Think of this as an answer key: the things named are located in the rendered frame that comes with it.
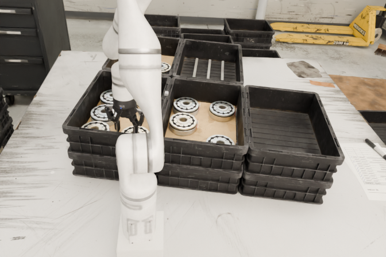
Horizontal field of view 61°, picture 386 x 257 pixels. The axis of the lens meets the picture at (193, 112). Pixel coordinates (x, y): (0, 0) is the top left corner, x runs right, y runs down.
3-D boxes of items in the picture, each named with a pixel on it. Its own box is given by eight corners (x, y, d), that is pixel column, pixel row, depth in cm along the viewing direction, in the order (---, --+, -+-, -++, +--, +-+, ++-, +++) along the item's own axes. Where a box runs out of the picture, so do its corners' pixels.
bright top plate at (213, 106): (232, 118, 126) (233, 117, 125) (207, 113, 127) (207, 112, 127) (236, 104, 134) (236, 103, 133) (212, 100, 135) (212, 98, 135)
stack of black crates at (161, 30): (177, 60, 317) (179, 15, 290) (178, 76, 292) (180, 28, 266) (135, 59, 313) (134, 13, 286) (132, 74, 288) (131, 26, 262)
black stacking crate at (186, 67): (239, 107, 140) (243, 85, 134) (171, 100, 141) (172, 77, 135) (237, 65, 172) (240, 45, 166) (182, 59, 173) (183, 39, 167)
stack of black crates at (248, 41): (257, 63, 324) (266, 19, 298) (265, 78, 300) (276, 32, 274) (217, 62, 320) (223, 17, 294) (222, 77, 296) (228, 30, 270)
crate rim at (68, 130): (153, 144, 103) (153, 138, 102) (61, 133, 104) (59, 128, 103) (171, 81, 135) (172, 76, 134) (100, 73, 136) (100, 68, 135)
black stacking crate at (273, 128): (333, 186, 107) (345, 161, 100) (243, 175, 108) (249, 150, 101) (309, 116, 139) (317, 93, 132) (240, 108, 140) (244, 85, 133)
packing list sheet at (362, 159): (430, 202, 119) (431, 202, 118) (370, 203, 116) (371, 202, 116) (382, 143, 145) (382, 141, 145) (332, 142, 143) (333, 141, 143)
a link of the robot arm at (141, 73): (164, 54, 67) (117, 54, 65) (166, 178, 72) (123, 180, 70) (160, 53, 76) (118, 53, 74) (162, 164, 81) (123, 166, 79)
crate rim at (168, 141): (247, 155, 102) (249, 149, 101) (153, 144, 103) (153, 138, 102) (243, 89, 134) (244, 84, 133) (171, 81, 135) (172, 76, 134)
